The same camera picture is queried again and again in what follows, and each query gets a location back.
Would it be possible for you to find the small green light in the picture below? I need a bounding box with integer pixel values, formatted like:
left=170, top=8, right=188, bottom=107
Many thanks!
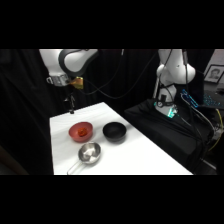
left=165, top=105, right=179, bottom=120

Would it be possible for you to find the small steel saucepan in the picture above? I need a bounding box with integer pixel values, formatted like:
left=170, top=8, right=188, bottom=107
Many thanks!
left=66, top=141, right=103, bottom=176

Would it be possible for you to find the red orange patterned ball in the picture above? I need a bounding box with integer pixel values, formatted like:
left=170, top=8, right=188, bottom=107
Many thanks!
left=77, top=127, right=88, bottom=138

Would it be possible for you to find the backlit keyboard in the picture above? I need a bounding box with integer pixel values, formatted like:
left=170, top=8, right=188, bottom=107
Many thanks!
left=202, top=93, right=224, bottom=110

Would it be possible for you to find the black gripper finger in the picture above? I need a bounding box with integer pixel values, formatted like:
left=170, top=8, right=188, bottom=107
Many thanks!
left=71, top=95, right=77, bottom=115
left=66, top=95, right=73, bottom=115

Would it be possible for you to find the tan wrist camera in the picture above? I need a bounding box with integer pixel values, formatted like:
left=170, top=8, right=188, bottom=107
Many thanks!
left=68, top=76, right=85, bottom=90

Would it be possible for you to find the pink bowl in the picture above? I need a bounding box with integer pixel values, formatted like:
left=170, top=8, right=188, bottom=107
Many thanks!
left=68, top=121, right=94, bottom=144

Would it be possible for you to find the blue glowing strip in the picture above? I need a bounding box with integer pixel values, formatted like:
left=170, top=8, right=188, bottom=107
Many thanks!
left=180, top=88, right=201, bottom=111

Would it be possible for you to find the yellow cable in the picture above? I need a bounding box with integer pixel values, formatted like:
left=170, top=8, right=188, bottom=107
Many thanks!
left=207, top=108, right=224, bottom=152

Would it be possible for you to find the framed portrait picture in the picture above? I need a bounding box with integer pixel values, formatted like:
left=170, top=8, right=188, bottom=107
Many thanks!
left=203, top=63, right=224, bottom=85

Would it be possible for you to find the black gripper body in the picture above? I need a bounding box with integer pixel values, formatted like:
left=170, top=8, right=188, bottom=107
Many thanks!
left=46, top=74, right=76, bottom=102

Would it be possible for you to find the black bowl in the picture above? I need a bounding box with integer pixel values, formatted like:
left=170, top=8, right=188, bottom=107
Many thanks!
left=102, top=121, right=128, bottom=142

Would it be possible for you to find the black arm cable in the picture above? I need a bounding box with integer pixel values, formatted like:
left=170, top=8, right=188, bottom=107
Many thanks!
left=80, top=49, right=161, bottom=101

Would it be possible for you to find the black draped robot stand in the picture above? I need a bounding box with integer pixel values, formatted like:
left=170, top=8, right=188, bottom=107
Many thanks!
left=123, top=96, right=224, bottom=176

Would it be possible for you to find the black curtain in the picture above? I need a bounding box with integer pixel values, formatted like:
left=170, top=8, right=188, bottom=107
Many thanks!
left=0, top=49, right=161, bottom=176

